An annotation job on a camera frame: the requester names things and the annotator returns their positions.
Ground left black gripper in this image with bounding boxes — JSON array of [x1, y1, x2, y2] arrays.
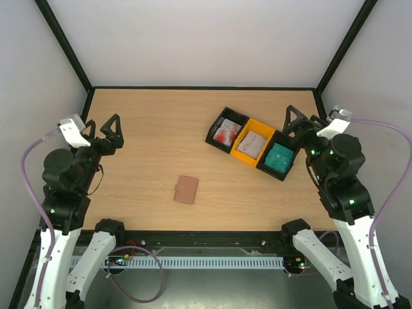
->
[[75, 114, 124, 193]]

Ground black bin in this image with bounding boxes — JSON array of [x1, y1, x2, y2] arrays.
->
[[256, 130, 299, 181], [205, 107, 250, 154]]

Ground yellow bin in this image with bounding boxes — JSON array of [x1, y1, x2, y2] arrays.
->
[[230, 118, 275, 167]]

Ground brown leather card holder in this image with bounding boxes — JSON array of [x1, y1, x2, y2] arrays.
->
[[174, 175, 199, 205]]

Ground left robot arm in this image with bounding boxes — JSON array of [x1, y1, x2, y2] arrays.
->
[[21, 114, 125, 308]]

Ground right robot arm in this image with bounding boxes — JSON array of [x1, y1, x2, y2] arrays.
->
[[281, 106, 411, 308]]

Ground teal card stack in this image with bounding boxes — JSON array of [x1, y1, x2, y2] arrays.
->
[[265, 143, 294, 174]]

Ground white patterned card stack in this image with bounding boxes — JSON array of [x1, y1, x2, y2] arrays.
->
[[236, 131, 267, 160]]

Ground red white card stack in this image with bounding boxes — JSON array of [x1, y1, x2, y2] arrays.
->
[[213, 118, 241, 146]]

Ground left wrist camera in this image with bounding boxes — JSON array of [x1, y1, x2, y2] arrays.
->
[[59, 114, 91, 149]]

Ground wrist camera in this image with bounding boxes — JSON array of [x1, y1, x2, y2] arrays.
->
[[316, 106, 352, 140], [59, 114, 91, 149]]

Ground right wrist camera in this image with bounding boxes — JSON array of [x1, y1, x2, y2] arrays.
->
[[316, 106, 352, 140]]

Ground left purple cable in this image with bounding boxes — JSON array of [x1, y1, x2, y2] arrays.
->
[[21, 128, 62, 308]]

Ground purple cable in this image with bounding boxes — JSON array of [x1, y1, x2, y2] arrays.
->
[[21, 128, 62, 308], [350, 118, 412, 309]]

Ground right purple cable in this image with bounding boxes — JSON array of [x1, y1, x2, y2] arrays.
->
[[350, 118, 412, 309]]

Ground black frame rail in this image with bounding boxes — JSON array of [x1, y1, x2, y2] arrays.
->
[[117, 230, 296, 255]]

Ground light blue cable duct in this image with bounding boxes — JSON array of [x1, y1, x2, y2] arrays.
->
[[69, 256, 285, 270]]

